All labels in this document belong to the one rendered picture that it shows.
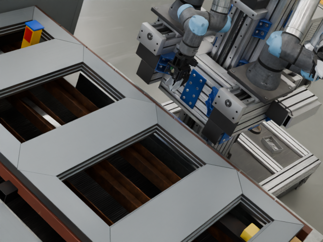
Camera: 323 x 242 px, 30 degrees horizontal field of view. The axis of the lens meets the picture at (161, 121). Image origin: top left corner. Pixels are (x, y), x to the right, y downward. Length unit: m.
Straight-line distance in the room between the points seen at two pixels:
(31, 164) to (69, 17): 1.30
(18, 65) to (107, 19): 2.31
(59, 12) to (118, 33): 1.53
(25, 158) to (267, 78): 1.08
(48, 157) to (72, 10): 1.24
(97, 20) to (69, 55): 2.06
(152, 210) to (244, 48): 1.01
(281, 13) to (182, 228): 1.11
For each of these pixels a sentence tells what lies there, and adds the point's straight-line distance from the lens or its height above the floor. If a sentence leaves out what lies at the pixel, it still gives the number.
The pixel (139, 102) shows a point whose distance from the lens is 2.51.
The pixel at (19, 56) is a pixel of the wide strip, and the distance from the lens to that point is 2.55.
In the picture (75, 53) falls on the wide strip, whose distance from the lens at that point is 2.66.
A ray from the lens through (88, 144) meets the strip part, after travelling 2.22.
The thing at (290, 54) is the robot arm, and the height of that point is 1.34.
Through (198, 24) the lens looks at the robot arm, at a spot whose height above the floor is 1.25.
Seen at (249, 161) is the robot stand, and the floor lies 0.21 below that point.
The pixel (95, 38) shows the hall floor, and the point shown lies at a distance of 4.46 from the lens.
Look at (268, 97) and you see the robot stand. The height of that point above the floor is 1.04.
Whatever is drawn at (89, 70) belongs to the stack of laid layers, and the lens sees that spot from 2.61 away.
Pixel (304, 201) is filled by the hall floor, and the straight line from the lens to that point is 3.91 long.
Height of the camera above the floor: 2.30
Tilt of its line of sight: 36 degrees down
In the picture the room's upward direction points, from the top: 24 degrees clockwise
